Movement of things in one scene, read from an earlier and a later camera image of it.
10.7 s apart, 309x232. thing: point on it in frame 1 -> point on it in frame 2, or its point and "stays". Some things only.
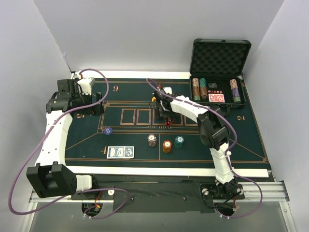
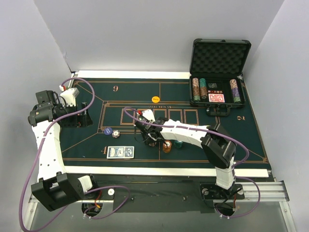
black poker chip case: (217, 67) stays
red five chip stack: (167, 146) stays
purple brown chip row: (235, 94) stays
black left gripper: (98, 104) -> (78, 119)
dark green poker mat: (127, 135) stays
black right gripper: (164, 114) -> (148, 135)
